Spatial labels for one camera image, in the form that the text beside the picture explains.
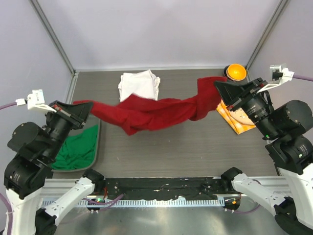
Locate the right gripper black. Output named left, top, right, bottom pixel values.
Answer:
left=213, top=75, right=278, bottom=137

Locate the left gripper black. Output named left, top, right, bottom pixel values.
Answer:
left=45, top=98, right=95, bottom=159

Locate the red t-shirt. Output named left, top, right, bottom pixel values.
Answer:
left=73, top=76, right=227, bottom=136

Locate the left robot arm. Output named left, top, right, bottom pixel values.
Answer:
left=1, top=101, right=105, bottom=235

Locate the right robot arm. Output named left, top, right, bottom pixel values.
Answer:
left=214, top=78, right=313, bottom=235

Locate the grey plastic tray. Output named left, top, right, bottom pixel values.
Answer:
left=52, top=115, right=101, bottom=173

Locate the orange bowl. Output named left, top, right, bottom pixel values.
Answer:
left=226, top=64, right=247, bottom=81

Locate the embroidered round plate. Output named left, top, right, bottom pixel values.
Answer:
left=229, top=108, right=254, bottom=126

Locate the orange checkered cloth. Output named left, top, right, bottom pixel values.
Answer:
left=216, top=100, right=256, bottom=135

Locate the green t-shirt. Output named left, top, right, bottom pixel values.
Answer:
left=51, top=125, right=98, bottom=171

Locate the folded white t-shirt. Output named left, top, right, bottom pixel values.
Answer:
left=118, top=70, right=161, bottom=102

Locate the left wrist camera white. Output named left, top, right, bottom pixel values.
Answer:
left=15, top=89, right=56, bottom=114

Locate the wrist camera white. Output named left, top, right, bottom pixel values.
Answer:
left=15, top=89, right=56, bottom=114
left=258, top=64, right=294, bottom=93

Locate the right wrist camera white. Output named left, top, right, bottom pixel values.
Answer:
left=258, top=64, right=294, bottom=93

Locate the aluminium rail frame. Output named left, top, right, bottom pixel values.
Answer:
left=40, top=176, right=291, bottom=198

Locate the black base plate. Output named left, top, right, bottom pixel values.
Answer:
left=98, top=177, right=238, bottom=201

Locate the white slotted cable duct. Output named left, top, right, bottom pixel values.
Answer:
left=41, top=197, right=224, bottom=208

